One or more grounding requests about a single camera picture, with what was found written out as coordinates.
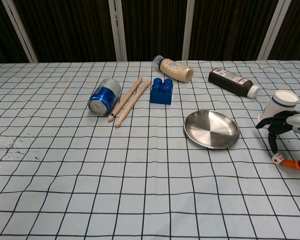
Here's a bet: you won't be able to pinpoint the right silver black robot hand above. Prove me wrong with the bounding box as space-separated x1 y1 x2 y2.
255 111 300 173

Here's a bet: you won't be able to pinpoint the white paper cup blue stripe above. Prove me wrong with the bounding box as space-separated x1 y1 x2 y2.
257 89 299 129

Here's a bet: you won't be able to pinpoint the white die red dots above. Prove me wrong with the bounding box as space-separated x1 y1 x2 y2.
271 153 285 166

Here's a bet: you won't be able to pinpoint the round stainless steel plate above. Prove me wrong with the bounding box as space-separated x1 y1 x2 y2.
183 109 241 150

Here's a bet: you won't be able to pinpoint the dark brown bottle white cap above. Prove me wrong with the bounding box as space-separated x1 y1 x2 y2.
208 67 260 99

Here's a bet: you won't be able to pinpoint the cream sauce squeeze bottle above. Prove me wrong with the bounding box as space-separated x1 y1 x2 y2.
152 55 195 83

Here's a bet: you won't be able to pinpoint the blue toy building brick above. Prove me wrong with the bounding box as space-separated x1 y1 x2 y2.
149 77 174 105

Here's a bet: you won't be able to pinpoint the checkered light blue tablecloth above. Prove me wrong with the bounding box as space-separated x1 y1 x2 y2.
0 60 300 240

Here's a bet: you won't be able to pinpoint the plain wooden drumstick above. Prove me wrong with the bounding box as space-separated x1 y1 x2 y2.
114 80 151 129

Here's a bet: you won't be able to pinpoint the wooden drumstick with black band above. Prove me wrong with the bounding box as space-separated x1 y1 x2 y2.
107 77 143 123

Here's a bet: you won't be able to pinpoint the black pleated curtain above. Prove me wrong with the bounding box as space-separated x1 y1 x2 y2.
0 0 300 65

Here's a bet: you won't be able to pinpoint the blue silver drink can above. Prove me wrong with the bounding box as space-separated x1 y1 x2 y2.
87 78 122 117

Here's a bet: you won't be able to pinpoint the white metal frame post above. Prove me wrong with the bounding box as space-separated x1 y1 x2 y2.
108 0 128 62
181 0 203 61
1 0 39 63
257 0 288 61

